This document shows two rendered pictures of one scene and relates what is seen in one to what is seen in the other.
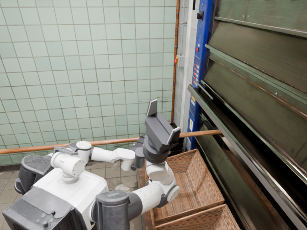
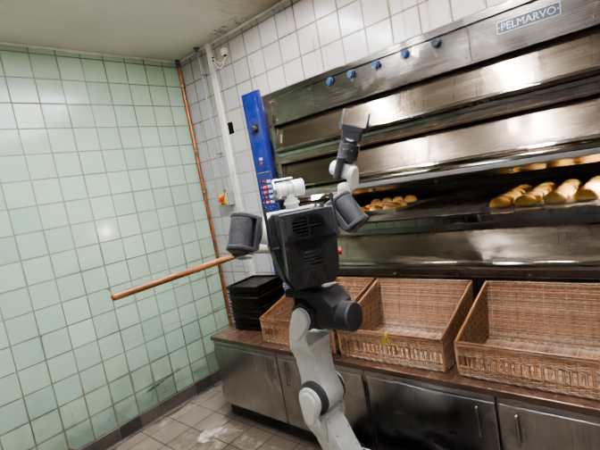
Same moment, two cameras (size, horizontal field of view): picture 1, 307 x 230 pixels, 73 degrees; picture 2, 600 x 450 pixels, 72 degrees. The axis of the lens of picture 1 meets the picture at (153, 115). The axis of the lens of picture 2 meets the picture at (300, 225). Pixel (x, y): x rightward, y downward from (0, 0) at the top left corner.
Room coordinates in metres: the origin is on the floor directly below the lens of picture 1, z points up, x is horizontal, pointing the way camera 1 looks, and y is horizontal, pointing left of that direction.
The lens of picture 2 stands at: (-0.72, 1.36, 1.50)
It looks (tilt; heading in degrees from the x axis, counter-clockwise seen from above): 6 degrees down; 321
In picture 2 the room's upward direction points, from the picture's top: 10 degrees counter-clockwise
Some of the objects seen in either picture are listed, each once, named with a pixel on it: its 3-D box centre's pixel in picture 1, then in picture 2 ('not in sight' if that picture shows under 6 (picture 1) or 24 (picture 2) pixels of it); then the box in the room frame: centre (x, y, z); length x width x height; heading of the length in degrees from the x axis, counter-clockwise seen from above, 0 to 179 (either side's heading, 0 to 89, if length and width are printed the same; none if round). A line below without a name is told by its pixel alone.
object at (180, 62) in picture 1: (180, 60); (226, 198); (2.11, -0.27, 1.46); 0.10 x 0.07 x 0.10; 9
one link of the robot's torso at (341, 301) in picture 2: not in sight; (324, 306); (0.49, 0.32, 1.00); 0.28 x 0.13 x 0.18; 9
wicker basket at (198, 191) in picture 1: (178, 186); (318, 310); (1.15, -0.20, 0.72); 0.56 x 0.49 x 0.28; 9
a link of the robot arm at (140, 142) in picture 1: (140, 146); not in sight; (1.05, 0.08, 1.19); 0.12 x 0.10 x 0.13; 153
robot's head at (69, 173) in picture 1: (69, 165); (291, 191); (0.58, 0.31, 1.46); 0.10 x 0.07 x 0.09; 64
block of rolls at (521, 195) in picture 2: not in sight; (550, 191); (0.13, -1.08, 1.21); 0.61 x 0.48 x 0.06; 99
